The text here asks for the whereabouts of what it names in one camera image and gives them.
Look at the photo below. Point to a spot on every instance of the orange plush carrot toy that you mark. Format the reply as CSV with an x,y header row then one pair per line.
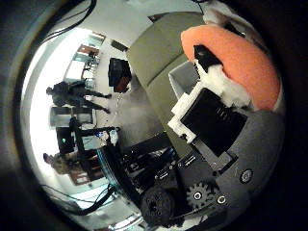
x,y
240,61

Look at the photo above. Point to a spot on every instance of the grey plastic container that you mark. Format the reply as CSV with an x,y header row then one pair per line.
x,y
183,78

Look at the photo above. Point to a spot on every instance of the black metal equipment rack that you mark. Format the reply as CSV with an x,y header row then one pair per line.
x,y
134,160

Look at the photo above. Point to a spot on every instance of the black chair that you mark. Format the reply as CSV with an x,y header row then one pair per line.
x,y
118,74

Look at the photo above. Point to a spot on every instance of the standing person in dark clothes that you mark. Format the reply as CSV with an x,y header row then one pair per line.
x,y
73,93

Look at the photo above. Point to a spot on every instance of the black computer monitor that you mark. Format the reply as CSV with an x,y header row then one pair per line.
x,y
65,140

